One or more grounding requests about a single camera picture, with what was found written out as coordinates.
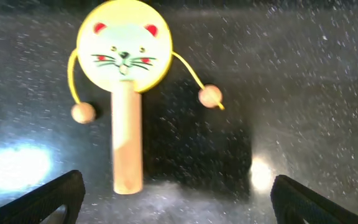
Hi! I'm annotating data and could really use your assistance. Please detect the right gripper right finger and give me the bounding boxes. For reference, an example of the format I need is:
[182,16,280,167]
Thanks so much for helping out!
[270,174,358,224]

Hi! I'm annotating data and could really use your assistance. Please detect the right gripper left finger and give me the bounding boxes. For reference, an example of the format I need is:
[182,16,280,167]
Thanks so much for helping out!
[0,169,86,224]

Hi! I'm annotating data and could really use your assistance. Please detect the yellow wooden rattle drum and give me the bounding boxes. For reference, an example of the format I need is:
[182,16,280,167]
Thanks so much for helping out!
[67,0,226,195]

